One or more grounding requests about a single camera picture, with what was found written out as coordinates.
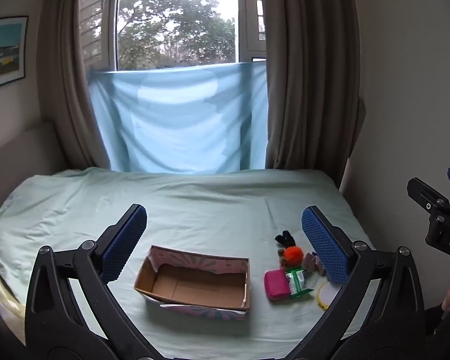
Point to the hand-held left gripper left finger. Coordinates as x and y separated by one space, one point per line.
122 247

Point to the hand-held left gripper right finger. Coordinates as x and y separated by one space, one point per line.
326 247

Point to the pink fabric face mask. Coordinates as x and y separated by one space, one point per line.
318 264

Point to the orange fluffy pompom toy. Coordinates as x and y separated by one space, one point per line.
292 255

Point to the yellow rimmed round mesh pouch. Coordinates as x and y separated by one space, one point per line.
324 292

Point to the green wet wipes packet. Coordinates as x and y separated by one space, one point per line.
297 282

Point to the magenta pouch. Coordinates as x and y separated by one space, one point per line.
276 284

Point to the patterned cardboard box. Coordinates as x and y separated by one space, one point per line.
195 283

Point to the person's right forearm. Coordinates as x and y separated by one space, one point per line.
440 322

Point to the cream pillow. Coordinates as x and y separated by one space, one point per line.
0 296

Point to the light blue hanging cloth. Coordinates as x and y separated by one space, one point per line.
180 120

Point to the beige curtain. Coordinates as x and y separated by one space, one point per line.
311 82
67 82

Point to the window with shutter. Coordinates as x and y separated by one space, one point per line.
172 18

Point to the framed wall picture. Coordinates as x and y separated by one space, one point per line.
3 52

